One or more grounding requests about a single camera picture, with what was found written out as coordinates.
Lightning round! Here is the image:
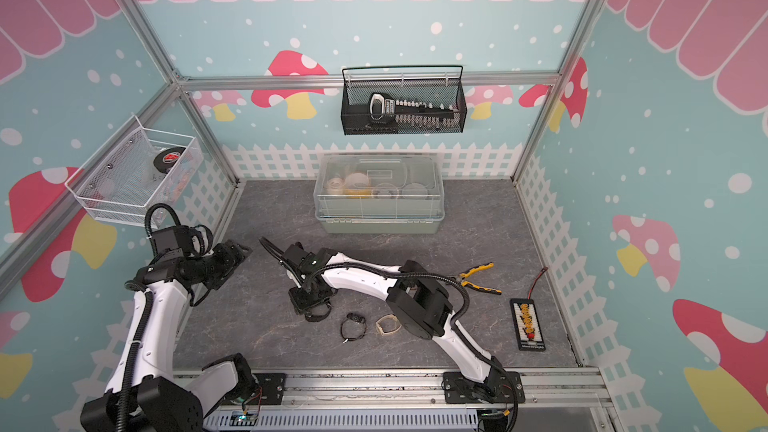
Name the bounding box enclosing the large black digital watch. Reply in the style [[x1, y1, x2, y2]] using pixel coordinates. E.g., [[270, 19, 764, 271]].
[[303, 302, 333, 323]]

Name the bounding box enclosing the black rugged sport watch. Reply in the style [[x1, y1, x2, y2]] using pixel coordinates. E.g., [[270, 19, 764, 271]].
[[339, 312, 368, 343]]

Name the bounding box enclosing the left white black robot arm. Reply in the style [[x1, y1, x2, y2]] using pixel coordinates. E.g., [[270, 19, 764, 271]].
[[80, 203, 261, 431]]

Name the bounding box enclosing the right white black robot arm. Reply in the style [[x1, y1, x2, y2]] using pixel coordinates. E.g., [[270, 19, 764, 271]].
[[259, 237, 521, 431]]

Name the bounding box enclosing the clear plastic storage box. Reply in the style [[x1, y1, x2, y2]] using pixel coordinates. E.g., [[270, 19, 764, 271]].
[[313, 154, 445, 234]]

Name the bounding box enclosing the black tape roll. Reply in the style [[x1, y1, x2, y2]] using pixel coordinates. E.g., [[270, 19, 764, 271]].
[[153, 147, 186, 174]]

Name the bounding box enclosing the green circuit board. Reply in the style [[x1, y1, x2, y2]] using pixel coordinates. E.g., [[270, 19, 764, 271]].
[[229, 411, 259, 428]]

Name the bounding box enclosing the black charging board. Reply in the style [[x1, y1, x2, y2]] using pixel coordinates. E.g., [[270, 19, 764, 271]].
[[510, 299, 546, 352]]

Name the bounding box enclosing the beige strap watch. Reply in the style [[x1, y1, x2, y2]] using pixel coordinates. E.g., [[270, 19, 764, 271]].
[[375, 314, 402, 337]]

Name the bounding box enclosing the black wire mesh basket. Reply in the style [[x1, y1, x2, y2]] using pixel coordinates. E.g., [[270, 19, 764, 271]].
[[340, 65, 467, 135]]

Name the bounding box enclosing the red black wire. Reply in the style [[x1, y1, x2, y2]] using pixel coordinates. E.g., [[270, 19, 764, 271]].
[[526, 266, 550, 301]]

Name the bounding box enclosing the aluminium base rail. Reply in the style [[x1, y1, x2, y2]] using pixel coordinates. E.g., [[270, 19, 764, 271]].
[[204, 368, 623, 431]]

